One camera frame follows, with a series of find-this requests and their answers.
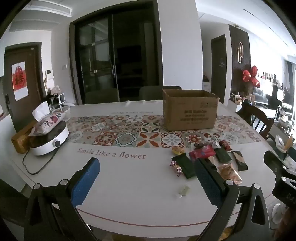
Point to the red and white door poster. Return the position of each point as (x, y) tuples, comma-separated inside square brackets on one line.
[(20, 81)]

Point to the small brown snack packet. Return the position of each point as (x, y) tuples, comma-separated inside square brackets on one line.
[(201, 146)]

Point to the golden gift box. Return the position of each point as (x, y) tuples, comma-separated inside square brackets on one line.
[(20, 141)]

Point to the gold loop wall ornament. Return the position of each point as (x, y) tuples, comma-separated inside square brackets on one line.
[(240, 52)]

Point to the floral tissue box cover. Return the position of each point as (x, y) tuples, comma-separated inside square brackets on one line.
[(50, 121)]

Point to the brown entrance door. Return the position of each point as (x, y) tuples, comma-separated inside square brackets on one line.
[(34, 97)]

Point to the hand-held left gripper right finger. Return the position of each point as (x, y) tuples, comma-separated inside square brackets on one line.
[(208, 183)]

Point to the clear packet orange snack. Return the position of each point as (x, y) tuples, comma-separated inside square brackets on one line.
[(229, 173)]

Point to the white electric cooker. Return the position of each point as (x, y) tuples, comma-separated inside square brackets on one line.
[(46, 144)]

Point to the plain dark green snack packet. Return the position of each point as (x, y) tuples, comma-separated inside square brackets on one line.
[(186, 166), (222, 155)]

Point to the dark green packet gold leaf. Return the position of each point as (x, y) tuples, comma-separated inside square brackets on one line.
[(239, 161)]

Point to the white intercom panel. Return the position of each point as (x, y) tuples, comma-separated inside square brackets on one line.
[(48, 74)]

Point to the white sideboard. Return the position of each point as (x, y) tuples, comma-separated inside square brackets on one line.
[(235, 105)]

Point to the yellow candy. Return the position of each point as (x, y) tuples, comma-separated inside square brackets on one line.
[(178, 150)]

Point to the large red snack packet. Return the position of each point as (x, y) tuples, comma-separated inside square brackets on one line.
[(202, 152)]

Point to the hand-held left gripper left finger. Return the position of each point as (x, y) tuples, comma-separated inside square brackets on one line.
[(85, 180)]

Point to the dark room door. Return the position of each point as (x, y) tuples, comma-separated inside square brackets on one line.
[(218, 76)]

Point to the dark sliding glass door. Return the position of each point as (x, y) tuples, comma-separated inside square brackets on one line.
[(101, 58)]

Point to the dark slatted wall panel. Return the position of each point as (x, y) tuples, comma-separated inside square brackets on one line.
[(233, 69)]

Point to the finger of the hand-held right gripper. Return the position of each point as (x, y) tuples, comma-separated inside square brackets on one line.
[(275, 161)]

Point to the brown wooden chair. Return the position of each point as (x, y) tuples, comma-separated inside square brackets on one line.
[(260, 119)]

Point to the small red snack packet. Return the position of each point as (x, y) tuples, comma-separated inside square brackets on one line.
[(225, 145)]

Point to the pale candy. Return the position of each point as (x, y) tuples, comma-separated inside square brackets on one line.
[(183, 191)]

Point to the shiny foil candy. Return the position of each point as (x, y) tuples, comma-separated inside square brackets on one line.
[(177, 168)]

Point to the brown cardboard box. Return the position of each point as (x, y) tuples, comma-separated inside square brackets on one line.
[(189, 113)]

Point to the red foil balloon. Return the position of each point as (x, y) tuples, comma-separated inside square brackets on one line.
[(251, 76)]

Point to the pale flower bouquet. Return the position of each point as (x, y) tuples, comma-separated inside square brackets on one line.
[(54, 91)]

